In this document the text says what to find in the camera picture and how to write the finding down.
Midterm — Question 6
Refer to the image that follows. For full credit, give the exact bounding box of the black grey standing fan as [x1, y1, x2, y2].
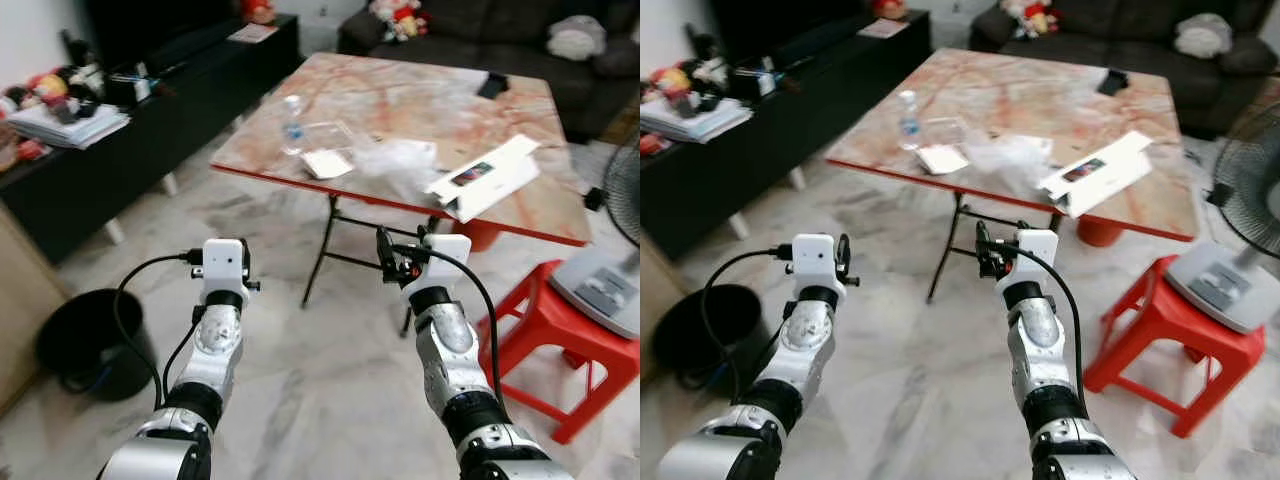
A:
[1163, 100, 1280, 336]
[548, 130, 641, 339]

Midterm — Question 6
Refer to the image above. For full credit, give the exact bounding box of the stack of white papers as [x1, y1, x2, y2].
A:
[640, 95, 753, 144]
[5, 100, 131, 150]

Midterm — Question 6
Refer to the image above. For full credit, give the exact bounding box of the orange pot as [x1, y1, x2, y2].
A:
[1077, 215, 1124, 248]
[455, 220, 501, 252]

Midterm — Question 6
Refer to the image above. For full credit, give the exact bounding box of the black television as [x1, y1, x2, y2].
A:
[710, 0, 881, 61]
[80, 0, 246, 66]

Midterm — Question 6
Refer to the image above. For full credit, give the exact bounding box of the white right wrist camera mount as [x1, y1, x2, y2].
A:
[400, 234, 473, 297]
[995, 229, 1059, 296]

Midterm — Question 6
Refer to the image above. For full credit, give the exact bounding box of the marble folding table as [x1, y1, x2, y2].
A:
[825, 48, 1199, 306]
[210, 52, 593, 336]

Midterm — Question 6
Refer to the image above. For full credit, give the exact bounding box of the clear plastic container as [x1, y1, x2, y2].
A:
[920, 116, 971, 151]
[302, 120, 358, 159]

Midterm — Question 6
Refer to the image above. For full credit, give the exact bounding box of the clear water bottle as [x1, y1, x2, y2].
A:
[281, 95, 307, 156]
[897, 90, 922, 151]

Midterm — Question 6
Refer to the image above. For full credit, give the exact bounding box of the black rubbish bin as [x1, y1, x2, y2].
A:
[35, 288, 159, 403]
[652, 285, 763, 391]

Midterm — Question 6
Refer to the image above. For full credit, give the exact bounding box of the white phone box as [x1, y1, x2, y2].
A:
[1037, 130, 1154, 218]
[423, 135, 541, 223]

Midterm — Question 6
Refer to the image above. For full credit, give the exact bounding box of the black TV cabinet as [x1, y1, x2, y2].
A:
[0, 15, 301, 263]
[640, 10, 933, 263]

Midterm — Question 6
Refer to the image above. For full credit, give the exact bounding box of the black wallet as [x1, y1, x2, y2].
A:
[725, 62, 776, 101]
[105, 72, 151, 109]

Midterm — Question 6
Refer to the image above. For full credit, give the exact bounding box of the red white plush doll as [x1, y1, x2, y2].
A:
[370, 0, 429, 42]
[1000, 0, 1061, 39]

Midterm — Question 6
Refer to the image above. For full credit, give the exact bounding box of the flat white paper box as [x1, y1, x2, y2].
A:
[300, 150, 355, 181]
[916, 145, 970, 176]

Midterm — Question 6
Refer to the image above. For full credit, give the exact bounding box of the dark fabric sofa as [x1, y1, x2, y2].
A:
[338, 0, 641, 141]
[968, 0, 1280, 139]

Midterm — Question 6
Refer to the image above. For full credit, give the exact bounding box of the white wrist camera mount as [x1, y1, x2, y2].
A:
[198, 239, 251, 307]
[789, 233, 848, 301]
[400, 234, 473, 297]
[995, 229, 1059, 296]

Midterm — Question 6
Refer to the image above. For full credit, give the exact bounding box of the grey plush cushion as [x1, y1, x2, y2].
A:
[1173, 13, 1234, 59]
[546, 15, 607, 61]

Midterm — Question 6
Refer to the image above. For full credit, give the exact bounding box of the red plastic stool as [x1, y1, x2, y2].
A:
[1083, 255, 1267, 439]
[478, 260, 641, 444]

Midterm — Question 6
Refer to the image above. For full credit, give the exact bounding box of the round orange doll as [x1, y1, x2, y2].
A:
[28, 72, 71, 111]
[652, 66, 695, 105]

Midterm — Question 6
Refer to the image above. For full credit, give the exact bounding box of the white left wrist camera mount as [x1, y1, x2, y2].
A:
[789, 233, 848, 301]
[198, 239, 251, 307]

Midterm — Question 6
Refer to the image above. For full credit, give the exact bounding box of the clear plastic bag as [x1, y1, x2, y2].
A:
[965, 135, 1053, 191]
[350, 140, 443, 198]

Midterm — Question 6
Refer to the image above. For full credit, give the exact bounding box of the black figurine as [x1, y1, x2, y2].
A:
[60, 35, 104, 99]
[690, 33, 728, 89]

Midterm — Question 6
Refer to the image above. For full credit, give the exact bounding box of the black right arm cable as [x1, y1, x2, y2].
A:
[990, 238, 1089, 416]
[395, 243, 503, 406]

